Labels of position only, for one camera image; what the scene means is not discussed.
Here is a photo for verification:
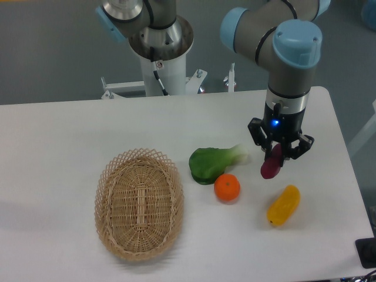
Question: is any blue object top right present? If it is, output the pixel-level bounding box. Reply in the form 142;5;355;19
361;0;376;31

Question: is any woven wicker basket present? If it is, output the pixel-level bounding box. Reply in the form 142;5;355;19
95;148;184;261

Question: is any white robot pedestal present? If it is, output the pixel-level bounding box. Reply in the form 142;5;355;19
100;16;239;99

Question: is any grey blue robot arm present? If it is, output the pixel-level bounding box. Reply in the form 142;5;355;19
96;1;330;164

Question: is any black device at table edge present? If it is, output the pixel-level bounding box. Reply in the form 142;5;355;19
355;237;375;269

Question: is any orange tangerine toy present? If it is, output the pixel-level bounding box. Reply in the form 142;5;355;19
214;174;241;202

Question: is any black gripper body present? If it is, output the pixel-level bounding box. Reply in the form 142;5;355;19
263;104;306;146

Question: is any purple sweet potato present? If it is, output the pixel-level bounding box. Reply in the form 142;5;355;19
260;143;283;179

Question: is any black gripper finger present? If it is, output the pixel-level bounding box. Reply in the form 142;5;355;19
247;117;273;160
282;134;314;165

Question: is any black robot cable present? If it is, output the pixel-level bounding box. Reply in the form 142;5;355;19
149;46;170;97

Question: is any yellow mango toy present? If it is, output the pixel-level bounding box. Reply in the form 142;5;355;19
267;185;301;226

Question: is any green bok choy toy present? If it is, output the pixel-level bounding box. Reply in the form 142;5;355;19
189;144;249;185

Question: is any white frame at right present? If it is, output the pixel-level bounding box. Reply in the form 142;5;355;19
347;100;376;158

